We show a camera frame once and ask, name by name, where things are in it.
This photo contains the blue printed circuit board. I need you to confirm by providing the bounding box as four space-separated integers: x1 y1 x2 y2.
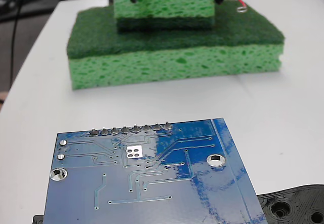
43 117 268 224

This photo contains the small green scrub sponge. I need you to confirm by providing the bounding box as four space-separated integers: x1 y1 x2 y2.
113 0 216 31

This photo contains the large green scrub sponge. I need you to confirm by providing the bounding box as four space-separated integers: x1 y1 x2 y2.
66 0 286 91

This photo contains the dark background equipment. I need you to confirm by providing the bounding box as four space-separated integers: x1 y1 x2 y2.
0 0 59 22

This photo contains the thin black cable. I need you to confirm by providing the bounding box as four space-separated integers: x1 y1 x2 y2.
9 0 31 89

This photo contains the black plastic holder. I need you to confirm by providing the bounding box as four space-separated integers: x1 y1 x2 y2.
32 183 324 224

